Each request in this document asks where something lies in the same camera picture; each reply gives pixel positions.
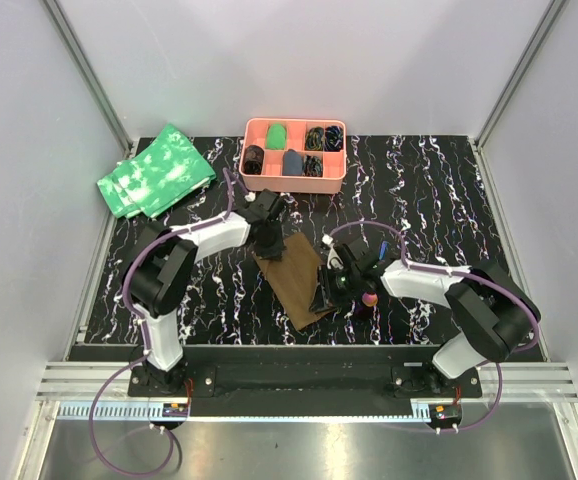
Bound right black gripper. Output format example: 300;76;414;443
308;264;361;314

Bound brown cloth napkin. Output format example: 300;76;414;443
254;232;334;331

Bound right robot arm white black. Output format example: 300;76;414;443
310;235;540;397

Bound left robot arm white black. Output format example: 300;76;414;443
122;189;285;396

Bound blue grey rolled cloth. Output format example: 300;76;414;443
282;149;303;176

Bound pink compartment tray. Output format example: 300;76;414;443
239;118;347;195

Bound dark brown rolled cloth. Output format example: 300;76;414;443
242;144;265;175

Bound black patterned rolled cloth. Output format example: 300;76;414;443
303;155;324;178

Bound green rolled cloth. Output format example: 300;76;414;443
265;123;287;150

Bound black multicolour rolled cloth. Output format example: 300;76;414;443
305;126;325;151

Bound green white patterned cloth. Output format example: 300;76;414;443
97;124;216;218

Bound black blue rolled cloth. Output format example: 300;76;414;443
324;125;345;152

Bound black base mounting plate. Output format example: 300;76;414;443
128;345;482;421

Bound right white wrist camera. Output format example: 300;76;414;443
321;234;344;271

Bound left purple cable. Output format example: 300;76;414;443
88;167;255;474

